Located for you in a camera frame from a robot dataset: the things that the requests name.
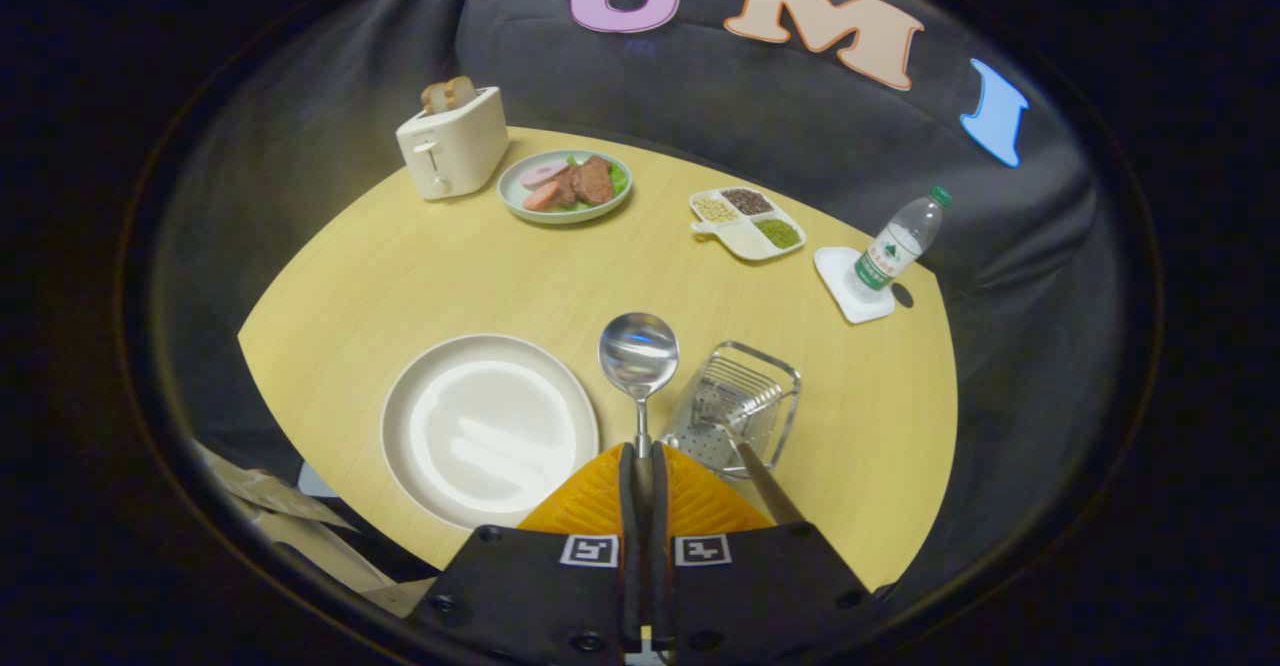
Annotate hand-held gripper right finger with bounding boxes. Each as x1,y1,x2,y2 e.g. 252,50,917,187
650,441,881,666

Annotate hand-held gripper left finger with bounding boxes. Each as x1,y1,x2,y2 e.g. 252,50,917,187
410,441,651,666

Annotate wooden handled metal fork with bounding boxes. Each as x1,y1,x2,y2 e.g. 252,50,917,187
700,416,806,527

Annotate wooden handled metal spoon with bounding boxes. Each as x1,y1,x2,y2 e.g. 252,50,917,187
598,312,681,547

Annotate large white plate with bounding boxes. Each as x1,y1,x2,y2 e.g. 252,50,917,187
380,333,601,531

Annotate brown cardboard pieces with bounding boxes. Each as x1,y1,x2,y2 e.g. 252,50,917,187
195,441,441,617

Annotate white square coaster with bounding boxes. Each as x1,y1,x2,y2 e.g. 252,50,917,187
813,246,897,325

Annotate white divided bean dish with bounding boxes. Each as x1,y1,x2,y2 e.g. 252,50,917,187
688,186,807,263

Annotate pale green food plate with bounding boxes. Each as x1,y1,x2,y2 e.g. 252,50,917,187
496,150,634,225

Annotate brown meat slice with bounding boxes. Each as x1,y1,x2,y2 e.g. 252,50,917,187
555,155,615,209

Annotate clear water bottle green cap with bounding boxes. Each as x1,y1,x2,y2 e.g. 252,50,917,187
853,185,953,293

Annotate white toaster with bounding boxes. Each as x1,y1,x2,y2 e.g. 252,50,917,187
396,86,510,201

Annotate metal wire cutlery basket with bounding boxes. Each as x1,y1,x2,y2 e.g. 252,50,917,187
660,340,803,481

